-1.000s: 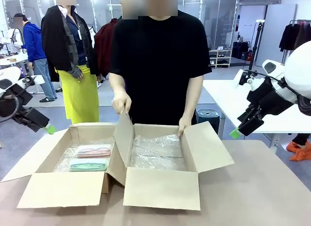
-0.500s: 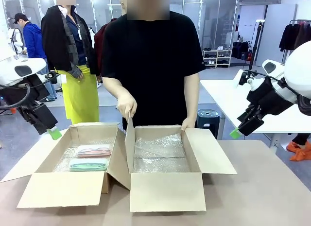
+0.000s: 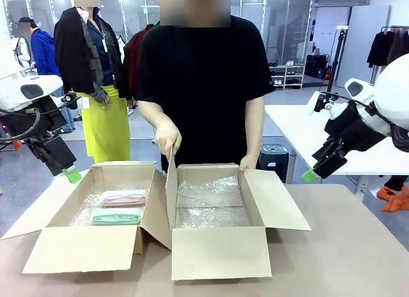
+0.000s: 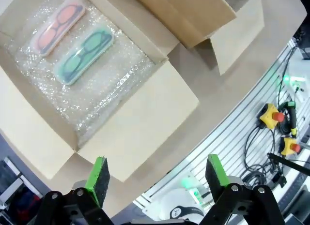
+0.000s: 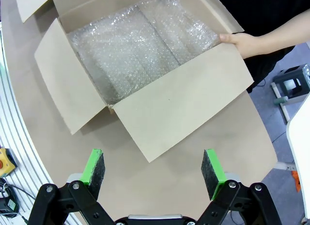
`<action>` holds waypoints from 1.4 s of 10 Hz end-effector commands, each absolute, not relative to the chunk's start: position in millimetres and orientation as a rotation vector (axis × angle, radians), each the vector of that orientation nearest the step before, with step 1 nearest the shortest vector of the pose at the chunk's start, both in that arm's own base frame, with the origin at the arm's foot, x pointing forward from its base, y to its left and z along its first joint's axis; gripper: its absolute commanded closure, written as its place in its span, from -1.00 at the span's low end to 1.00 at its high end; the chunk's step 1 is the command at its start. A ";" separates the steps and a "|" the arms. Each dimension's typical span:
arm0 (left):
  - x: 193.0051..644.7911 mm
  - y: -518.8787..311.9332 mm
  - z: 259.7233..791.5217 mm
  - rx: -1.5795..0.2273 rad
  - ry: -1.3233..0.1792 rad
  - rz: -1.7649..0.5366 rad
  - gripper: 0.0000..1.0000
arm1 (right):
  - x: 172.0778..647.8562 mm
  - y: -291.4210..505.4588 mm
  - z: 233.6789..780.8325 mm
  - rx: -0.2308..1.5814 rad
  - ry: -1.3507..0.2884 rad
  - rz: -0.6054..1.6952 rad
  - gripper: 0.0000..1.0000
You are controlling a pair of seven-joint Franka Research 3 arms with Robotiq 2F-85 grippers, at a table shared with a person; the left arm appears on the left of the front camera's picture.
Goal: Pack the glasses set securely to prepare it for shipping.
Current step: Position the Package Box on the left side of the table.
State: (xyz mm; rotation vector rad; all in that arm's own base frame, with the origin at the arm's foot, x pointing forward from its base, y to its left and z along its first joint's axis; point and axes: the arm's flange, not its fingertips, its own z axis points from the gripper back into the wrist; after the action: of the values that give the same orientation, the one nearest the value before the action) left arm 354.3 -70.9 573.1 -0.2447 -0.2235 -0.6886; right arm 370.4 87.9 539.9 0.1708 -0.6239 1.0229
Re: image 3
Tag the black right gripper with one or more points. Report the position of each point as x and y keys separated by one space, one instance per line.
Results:
x=354 y=131

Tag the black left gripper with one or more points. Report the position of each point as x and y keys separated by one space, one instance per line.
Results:
x=54 y=153

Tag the brown cardboard box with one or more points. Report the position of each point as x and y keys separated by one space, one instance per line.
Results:
x=220 y=252
x=80 y=249

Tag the person's right forearm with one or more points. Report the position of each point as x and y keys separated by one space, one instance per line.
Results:
x=153 y=113

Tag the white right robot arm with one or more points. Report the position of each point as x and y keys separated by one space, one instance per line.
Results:
x=393 y=92

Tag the person's left forearm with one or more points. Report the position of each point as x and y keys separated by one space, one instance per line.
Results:
x=255 y=127

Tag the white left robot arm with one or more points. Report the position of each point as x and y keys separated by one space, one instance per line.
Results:
x=41 y=86

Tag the translucent green glasses case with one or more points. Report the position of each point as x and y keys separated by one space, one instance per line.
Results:
x=96 y=221

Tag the red-framed glasses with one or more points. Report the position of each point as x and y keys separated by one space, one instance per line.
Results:
x=123 y=196

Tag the green-framed glasses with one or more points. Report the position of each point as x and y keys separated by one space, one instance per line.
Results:
x=115 y=217

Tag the translucent pink glasses case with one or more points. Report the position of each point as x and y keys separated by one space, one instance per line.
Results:
x=140 y=202

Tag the person's left hand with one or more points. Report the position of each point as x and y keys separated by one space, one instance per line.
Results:
x=248 y=163

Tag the person's right hand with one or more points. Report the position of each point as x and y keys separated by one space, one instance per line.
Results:
x=167 y=139

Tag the clear bubble wrap sheet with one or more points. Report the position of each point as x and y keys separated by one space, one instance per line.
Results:
x=211 y=207
x=84 y=206

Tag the white table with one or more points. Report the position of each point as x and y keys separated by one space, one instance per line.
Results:
x=294 y=127

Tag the dark round stool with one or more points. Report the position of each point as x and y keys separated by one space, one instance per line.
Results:
x=274 y=163

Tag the orange shoe cover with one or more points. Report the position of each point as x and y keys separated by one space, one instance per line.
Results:
x=386 y=193
x=397 y=202

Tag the white paper tag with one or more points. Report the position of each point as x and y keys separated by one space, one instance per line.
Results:
x=85 y=103

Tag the black suitcase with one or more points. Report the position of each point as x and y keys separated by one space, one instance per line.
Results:
x=316 y=67

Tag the white shoe rack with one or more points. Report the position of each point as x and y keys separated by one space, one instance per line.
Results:
x=287 y=75

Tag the black tripod stand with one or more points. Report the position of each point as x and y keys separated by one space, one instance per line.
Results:
x=335 y=64

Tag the black hanging coat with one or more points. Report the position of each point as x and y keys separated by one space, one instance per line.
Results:
x=378 y=49

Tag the black jacket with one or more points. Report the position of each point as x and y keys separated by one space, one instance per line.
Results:
x=70 y=54

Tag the person in blue jacket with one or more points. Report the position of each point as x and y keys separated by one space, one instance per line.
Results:
x=44 y=54

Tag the white partition panel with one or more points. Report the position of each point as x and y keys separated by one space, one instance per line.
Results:
x=367 y=38

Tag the mannequin in navy shirt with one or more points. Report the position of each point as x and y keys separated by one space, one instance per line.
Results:
x=99 y=48

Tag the dark red garment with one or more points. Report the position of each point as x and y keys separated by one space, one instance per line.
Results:
x=134 y=60

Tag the dark brown hanging coat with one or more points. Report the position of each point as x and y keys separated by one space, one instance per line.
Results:
x=401 y=44

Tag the person in black T-shirt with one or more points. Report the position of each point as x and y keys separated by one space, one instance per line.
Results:
x=204 y=86

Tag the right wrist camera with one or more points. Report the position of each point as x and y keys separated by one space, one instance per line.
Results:
x=313 y=103

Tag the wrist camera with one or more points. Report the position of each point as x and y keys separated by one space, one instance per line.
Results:
x=72 y=102
x=313 y=103

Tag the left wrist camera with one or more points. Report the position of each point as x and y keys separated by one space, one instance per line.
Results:
x=72 y=102

